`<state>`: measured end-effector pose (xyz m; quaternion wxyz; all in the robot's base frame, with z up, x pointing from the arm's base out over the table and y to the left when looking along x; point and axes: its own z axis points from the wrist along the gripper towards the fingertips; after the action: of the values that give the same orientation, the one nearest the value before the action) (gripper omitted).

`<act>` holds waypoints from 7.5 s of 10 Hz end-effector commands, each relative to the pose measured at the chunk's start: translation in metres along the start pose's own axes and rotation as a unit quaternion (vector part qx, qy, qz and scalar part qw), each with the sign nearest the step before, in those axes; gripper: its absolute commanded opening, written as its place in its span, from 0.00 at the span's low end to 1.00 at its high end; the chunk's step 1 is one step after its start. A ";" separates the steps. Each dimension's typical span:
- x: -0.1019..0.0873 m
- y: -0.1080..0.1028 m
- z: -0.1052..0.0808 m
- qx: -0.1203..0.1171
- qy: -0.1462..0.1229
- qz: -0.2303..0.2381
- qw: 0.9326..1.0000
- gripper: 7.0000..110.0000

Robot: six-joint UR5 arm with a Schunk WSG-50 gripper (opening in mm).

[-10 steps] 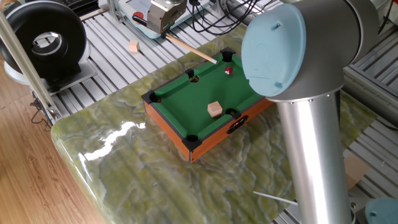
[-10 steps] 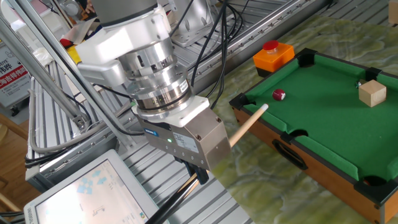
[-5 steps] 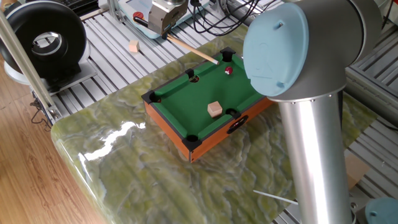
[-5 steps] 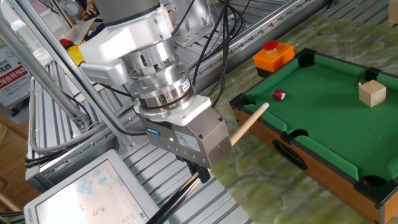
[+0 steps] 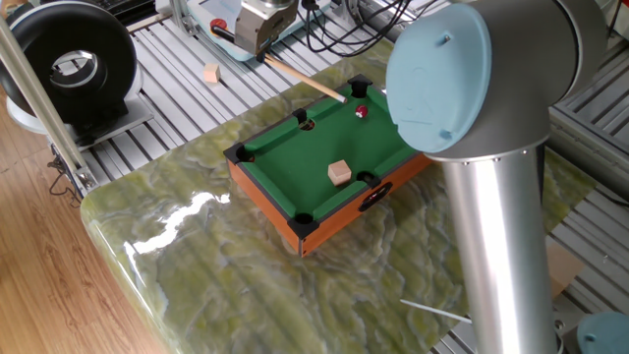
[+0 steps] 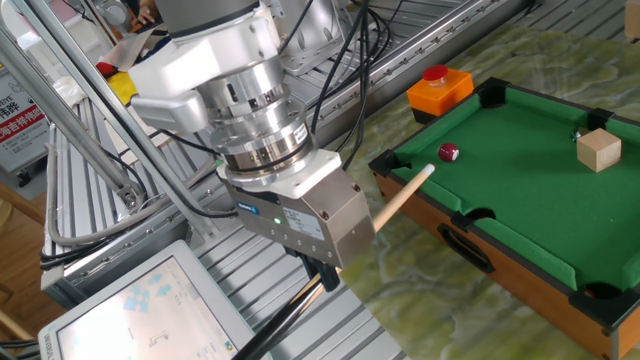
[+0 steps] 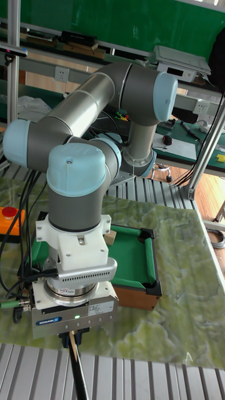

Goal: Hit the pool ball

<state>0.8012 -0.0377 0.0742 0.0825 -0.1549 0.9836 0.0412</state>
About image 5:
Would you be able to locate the black round ring lamp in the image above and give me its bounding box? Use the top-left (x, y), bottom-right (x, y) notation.
top-left (0, 0), bottom-right (155, 149)

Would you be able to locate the white teach pendant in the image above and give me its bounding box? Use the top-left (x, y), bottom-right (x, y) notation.
top-left (185, 0), bottom-right (335, 63)

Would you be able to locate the wooden pool cue black butt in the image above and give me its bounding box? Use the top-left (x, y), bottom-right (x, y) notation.
top-left (210, 25), bottom-right (349, 105)

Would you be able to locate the green marble pattern board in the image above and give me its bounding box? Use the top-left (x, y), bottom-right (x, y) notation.
top-left (80, 37), bottom-right (599, 354)

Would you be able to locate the aluminium frame post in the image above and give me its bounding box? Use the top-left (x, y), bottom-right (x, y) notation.
top-left (0, 13), bottom-right (99, 199)
top-left (155, 0), bottom-right (200, 36)

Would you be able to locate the brown cardboard box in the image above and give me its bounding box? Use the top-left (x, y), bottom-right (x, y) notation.
top-left (544, 240), bottom-right (587, 299)

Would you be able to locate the white cable tie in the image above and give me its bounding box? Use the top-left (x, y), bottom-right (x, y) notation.
top-left (399, 298), bottom-right (474, 325)

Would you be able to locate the mini green pool table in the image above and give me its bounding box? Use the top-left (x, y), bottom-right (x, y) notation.
top-left (223, 73), bottom-right (434, 259)

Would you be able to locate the silver Schunk gripper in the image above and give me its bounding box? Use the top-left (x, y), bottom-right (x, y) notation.
top-left (234, 0), bottom-right (300, 65)

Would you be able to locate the small wooden cube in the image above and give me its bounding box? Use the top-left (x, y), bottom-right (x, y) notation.
top-left (202, 62), bottom-right (222, 85)

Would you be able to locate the black gripper cable bundle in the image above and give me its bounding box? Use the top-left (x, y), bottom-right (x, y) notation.
top-left (299, 0), bottom-right (438, 58)

